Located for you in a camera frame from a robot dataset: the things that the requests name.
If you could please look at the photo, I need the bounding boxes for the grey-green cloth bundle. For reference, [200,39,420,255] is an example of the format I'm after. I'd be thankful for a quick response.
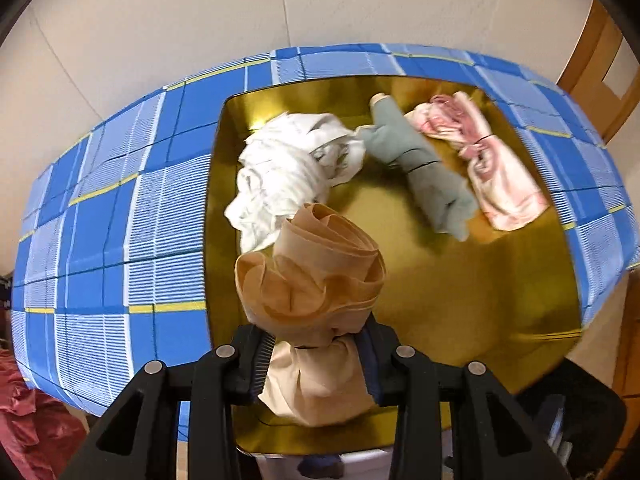
[356,94,478,241]

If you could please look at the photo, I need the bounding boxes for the white drawer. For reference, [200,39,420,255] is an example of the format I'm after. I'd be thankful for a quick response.
[250,447,401,480]

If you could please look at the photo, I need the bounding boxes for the wooden furniture frame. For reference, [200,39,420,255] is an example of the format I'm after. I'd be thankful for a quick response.
[557,0,640,143]

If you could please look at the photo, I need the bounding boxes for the blue plaid tablecloth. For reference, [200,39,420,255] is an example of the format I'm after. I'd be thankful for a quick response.
[10,42,640,458]

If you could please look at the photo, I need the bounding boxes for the red cloth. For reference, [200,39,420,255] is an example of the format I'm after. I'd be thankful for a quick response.
[0,345,88,480]

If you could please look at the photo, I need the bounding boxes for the person's black trousers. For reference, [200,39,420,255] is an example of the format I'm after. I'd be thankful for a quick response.
[515,360,628,480]

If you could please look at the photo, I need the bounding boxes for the dark blue cloth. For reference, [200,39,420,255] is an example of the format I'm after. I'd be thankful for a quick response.
[297,455,346,480]

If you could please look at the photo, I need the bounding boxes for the tan stockings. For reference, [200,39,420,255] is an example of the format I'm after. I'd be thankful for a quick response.
[234,202,388,428]

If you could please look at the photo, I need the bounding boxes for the white cloth bundle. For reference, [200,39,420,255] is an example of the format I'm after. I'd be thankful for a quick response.
[224,111,367,253]

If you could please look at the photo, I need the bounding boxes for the pink strawberry print sock bundle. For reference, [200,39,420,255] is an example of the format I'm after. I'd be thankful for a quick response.
[404,91,551,232]

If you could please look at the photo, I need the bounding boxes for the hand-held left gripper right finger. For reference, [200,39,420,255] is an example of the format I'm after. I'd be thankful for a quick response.
[357,320,576,480]

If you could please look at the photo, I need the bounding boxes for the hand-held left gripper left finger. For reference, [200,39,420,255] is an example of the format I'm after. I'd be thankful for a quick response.
[65,324,276,480]

